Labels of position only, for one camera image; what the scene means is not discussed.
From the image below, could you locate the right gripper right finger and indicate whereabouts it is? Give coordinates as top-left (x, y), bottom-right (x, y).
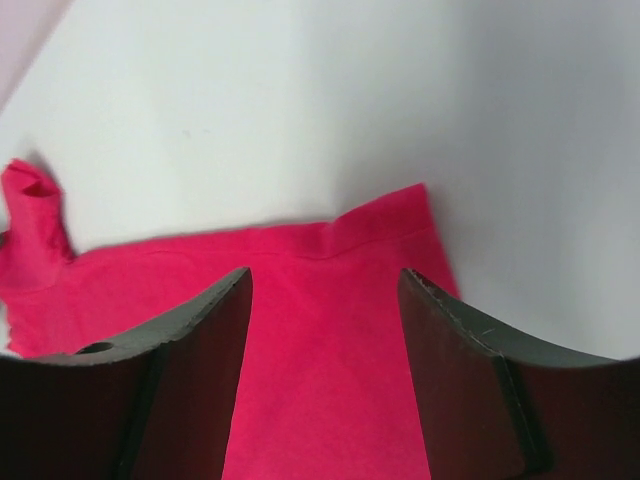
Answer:
top-left (398, 269), bottom-right (639, 479)

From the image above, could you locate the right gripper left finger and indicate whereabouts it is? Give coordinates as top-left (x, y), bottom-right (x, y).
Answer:
top-left (1, 268), bottom-right (252, 479)

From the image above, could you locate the red t shirt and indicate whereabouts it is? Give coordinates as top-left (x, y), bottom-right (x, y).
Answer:
top-left (1, 160), bottom-right (457, 479)

